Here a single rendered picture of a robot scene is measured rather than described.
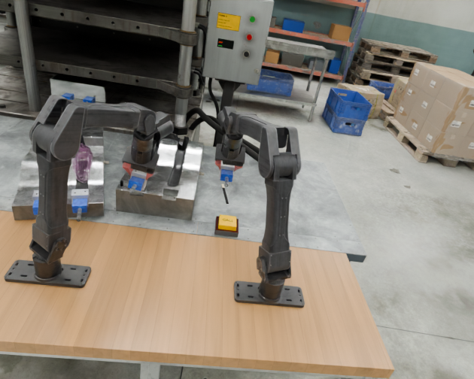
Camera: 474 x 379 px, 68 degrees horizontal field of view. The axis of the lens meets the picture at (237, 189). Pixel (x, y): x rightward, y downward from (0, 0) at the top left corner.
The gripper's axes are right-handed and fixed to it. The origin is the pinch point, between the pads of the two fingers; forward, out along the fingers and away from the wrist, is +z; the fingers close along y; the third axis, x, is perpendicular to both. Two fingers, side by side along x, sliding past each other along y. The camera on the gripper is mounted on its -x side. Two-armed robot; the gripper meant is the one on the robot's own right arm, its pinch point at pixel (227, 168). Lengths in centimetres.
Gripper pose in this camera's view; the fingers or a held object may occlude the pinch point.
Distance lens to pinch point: 128.9
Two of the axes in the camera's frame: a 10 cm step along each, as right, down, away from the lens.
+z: -1.4, 5.1, 8.5
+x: -0.6, 8.5, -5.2
